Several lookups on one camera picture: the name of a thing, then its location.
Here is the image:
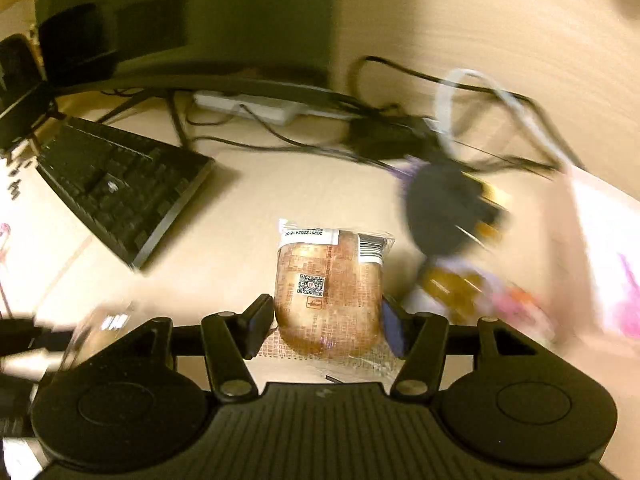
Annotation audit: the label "white power strip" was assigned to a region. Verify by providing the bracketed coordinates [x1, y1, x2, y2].
[194, 91, 301, 125]

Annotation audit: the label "bread packet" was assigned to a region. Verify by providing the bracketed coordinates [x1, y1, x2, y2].
[272, 218, 396, 376]

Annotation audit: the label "white looped cable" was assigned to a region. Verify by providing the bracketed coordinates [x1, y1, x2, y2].
[434, 69, 576, 171]

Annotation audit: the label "black keyboard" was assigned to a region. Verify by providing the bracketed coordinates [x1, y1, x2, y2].
[36, 116, 216, 271]

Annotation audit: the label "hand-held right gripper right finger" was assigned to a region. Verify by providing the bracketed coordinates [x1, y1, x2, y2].
[381, 296, 538, 401]

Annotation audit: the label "black power adapter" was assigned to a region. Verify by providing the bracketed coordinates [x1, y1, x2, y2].
[345, 115, 436, 158]

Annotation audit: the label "black cables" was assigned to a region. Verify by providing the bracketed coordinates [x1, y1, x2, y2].
[97, 55, 586, 181]

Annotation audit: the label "black plush toy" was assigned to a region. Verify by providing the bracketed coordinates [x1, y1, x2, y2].
[402, 160, 511, 256]

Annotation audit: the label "pink cardboard box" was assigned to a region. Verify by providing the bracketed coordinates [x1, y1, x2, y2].
[565, 165, 640, 341]

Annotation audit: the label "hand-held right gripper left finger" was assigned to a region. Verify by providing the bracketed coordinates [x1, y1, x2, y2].
[117, 294, 275, 403]

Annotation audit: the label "black monitor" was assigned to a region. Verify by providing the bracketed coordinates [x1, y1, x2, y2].
[32, 0, 361, 121]

